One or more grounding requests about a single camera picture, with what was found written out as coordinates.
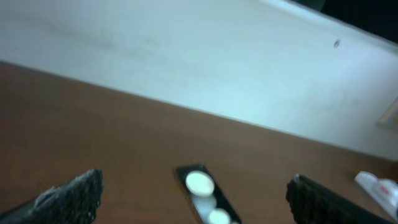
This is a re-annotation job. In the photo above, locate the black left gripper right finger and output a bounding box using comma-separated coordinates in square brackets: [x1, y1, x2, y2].
[285, 174, 392, 224]

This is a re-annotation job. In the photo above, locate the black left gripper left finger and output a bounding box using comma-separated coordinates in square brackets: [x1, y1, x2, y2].
[1, 169, 104, 224]

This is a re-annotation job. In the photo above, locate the white power strip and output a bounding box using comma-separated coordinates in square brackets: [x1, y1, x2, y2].
[354, 171, 397, 221]

